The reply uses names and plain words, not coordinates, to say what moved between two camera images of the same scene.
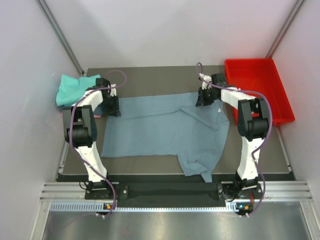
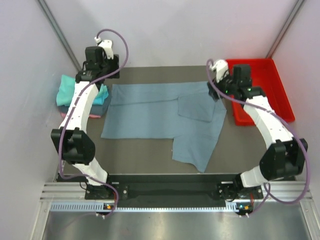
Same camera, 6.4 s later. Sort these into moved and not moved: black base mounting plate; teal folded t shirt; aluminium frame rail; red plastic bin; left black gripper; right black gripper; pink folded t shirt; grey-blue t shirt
Moved: grey-blue t shirt; left black gripper; right black gripper
Not moved: pink folded t shirt; black base mounting plate; teal folded t shirt; aluminium frame rail; red plastic bin
